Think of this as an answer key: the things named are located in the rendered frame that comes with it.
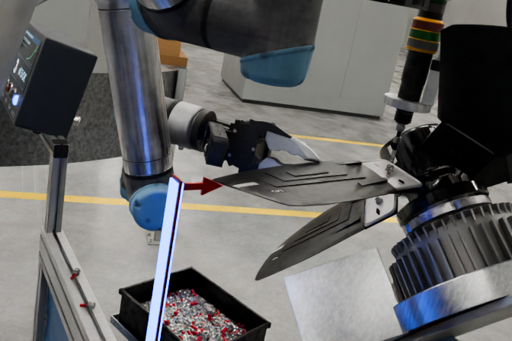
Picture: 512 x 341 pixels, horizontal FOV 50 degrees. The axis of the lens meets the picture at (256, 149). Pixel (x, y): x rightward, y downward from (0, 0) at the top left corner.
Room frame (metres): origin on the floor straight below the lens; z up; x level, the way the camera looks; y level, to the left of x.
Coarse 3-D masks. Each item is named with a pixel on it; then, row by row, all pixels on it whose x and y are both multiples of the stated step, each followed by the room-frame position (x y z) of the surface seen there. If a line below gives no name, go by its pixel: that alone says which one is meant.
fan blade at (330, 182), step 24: (264, 168) 0.79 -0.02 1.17; (288, 168) 0.77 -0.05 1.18; (312, 168) 0.77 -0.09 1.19; (336, 168) 0.77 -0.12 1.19; (360, 168) 0.79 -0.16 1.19; (264, 192) 0.64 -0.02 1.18; (312, 192) 0.67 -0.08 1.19; (336, 192) 0.68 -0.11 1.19; (360, 192) 0.70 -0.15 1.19; (384, 192) 0.73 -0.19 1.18
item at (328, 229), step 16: (336, 208) 0.97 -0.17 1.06; (352, 208) 0.92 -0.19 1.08; (320, 224) 0.94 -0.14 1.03; (336, 224) 0.91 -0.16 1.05; (352, 224) 0.87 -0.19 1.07; (288, 240) 1.00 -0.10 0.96; (304, 240) 0.93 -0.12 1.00; (320, 240) 0.89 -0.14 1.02; (336, 240) 0.86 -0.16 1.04; (272, 256) 0.96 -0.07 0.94; (288, 256) 0.91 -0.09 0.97; (304, 256) 0.87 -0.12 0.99; (272, 272) 0.88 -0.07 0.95
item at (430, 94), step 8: (432, 64) 0.78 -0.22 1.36; (432, 72) 0.78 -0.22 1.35; (432, 80) 0.78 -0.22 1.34; (424, 88) 0.78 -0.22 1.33; (432, 88) 0.78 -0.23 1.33; (384, 96) 0.80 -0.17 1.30; (392, 96) 0.80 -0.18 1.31; (424, 96) 0.78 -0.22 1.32; (432, 96) 0.78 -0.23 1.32; (392, 104) 0.78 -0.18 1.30; (400, 104) 0.77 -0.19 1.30; (408, 104) 0.77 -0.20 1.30; (416, 104) 0.77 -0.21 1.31; (424, 104) 0.78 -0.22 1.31; (432, 104) 0.78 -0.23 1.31; (416, 112) 0.77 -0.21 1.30; (424, 112) 0.78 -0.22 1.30
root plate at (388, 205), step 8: (368, 200) 0.92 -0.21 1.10; (384, 200) 0.88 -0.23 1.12; (392, 200) 0.87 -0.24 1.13; (368, 208) 0.90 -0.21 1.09; (376, 208) 0.88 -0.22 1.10; (384, 208) 0.86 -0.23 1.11; (392, 208) 0.84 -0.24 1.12; (368, 216) 0.87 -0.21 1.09; (376, 216) 0.86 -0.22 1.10; (384, 216) 0.84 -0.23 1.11; (368, 224) 0.86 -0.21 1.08
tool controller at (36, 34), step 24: (24, 48) 1.16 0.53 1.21; (48, 48) 1.06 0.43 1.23; (72, 48) 1.09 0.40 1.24; (24, 72) 1.09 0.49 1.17; (48, 72) 1.07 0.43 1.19; (72, 72) 1.09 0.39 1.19; (24, 96) 1.05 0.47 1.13; (48, 96) 1.07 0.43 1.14; (72, 96) 1.09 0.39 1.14; (24, 120) 1.04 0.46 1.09; (48, 120) 1.07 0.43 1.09; (72, 120) 1.10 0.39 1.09
